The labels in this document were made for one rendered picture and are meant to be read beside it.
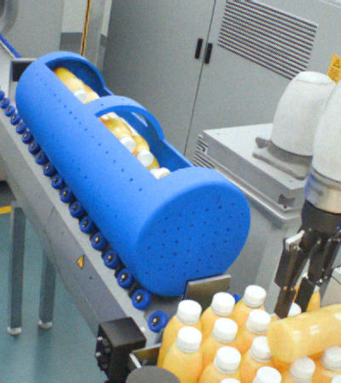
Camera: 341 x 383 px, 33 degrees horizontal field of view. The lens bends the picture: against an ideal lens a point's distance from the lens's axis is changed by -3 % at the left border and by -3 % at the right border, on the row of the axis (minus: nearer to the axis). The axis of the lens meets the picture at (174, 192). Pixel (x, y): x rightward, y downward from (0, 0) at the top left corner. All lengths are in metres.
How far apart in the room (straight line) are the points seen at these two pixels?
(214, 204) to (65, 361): 1.40
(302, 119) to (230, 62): 1.63
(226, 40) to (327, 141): 2.39
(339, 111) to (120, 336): 0.55
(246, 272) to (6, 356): 1.11
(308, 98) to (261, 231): 0.40
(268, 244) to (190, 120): 1.92
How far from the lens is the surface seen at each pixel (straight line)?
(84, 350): 2.50
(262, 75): 3.05
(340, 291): 1.25
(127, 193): 1.19
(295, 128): 1.65
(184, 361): 0.97
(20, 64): 2.25
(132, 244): 1.14
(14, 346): 2.49
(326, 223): 0.95
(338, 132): 0.88
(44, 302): 2.47
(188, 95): 3.51
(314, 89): 1.63
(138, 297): 1.23
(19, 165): 1.91
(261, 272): 1.74
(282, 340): 0.95
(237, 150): 1.74
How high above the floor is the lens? 1.73
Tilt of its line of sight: 27 degrees down
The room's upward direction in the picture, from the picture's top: 11 degrees clockwise
